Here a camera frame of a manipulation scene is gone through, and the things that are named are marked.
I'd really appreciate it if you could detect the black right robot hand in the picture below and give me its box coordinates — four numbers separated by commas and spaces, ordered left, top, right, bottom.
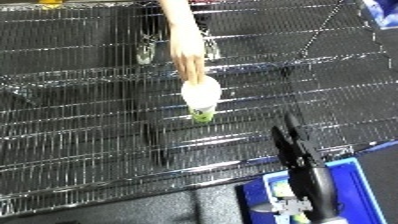
250, 112, 343, 222

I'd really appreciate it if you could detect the white paper cup green band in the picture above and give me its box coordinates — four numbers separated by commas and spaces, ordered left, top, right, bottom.
179, 75, 224, 125

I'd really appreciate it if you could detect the person's hand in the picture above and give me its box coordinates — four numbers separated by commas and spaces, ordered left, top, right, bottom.
167, 39, 210, 86

